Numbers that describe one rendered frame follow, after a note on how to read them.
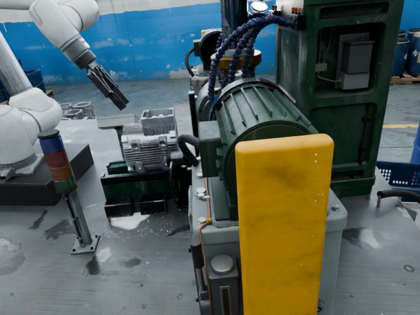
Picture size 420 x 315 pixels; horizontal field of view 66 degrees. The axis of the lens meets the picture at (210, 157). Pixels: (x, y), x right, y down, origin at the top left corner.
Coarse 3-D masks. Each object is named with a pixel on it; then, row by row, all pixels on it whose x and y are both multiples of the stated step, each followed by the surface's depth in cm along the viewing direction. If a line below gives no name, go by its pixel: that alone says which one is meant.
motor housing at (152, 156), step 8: (128, 128) 121; (136, 128) 121; (176, 128) 132; (128, 136) 120; (136, 136) 120; (144, 136) 120; (152, 136) 120; (168, 136) 120; (176, 136) 134; (128, 144) 119; (144, 144) 117; (152, 144) 118; (168, 144) 119; (176, 144) 120; (128, 152) 118; (136, 152) 118; (144, 152) 119; (152, 152) 119; (160, 152) 120; (128, 160) 119; (136, 160) 120; (144, 160) 120; (152, 160) 121; (160, 160) 121; (152, 168) 126; (160, 168) 127
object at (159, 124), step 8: (144, 112) 124; (152, 112) 126; (160, 112) 126; (168, 112) 126; (144, 120) 117; (152, 120) 117; (160, 120) 118; (168, 120) 118; (144, 128) 118; (152, 128) 119; (160, 128) 119; (168, 128) 119
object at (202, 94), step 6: (216, 84) 145; (204, 90) 148; (216, 90) 140; (198, 96) 153; (204, 96) 141; (198, 102) 145; (204, 102) 142; (210, 102) 142; (198, 108) 143; (204, 108) 143; (210, 108) 143; (198, 114) 145; (204, 114) 144; (198, 120) 146; (204, 120) 146
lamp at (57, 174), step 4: (64, 164) 94; (68, 164) 95; (52, 168) 93; (56, 168) 93; (60, 168) 93; (64, 168) 94; (68, 168) 95; (52, 172) 94; (56, 172) 94; (60, 172) 94; (64, 172) 95; (68, 172) 96; (72, 172) 98; (52, 176) 95; (56, 176) 94; (60, 176) 94; (64, 176) 95; (68, 176) 96; (56, 180) 95; (60, 180) 95
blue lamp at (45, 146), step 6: (54, 138) 90; (60, 138) 92; (42, 144) 90; (48, 144) 90; (54, 144) 90; (60, 144) 92; (42, 150) 91; (48, 150) 90; (54, 150) 91; (60, 150) 92
